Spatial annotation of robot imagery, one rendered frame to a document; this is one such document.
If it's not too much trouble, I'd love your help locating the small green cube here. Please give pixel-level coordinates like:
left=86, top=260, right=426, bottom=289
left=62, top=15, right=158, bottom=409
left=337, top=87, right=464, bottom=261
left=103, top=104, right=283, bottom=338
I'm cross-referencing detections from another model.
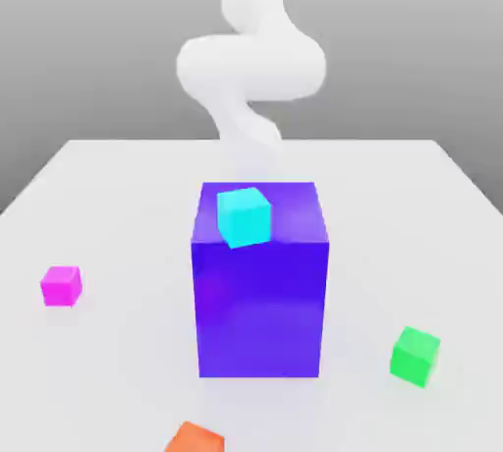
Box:
left=388, top=325, right=442, bottom=389

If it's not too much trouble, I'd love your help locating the small orange cube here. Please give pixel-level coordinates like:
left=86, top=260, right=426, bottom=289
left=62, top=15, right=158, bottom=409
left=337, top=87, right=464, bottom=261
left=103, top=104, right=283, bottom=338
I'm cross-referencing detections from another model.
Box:
left=163, top=421, right=226, bottom=452

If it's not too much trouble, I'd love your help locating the small cyan cube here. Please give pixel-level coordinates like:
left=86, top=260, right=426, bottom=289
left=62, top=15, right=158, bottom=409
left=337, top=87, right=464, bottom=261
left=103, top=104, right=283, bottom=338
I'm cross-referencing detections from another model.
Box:
left=216, top=186, right=273, bottom=251

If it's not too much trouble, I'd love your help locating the small magenta cube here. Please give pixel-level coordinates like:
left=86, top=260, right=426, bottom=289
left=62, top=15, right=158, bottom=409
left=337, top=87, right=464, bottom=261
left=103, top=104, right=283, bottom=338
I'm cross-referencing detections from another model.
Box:
left=39, top=265, right=84, bottom=309

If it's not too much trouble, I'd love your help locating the large purple box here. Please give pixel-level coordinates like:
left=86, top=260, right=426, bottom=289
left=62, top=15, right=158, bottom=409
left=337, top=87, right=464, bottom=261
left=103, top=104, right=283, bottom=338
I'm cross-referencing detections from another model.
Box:
left=190, top=181, right=330, bottom=379

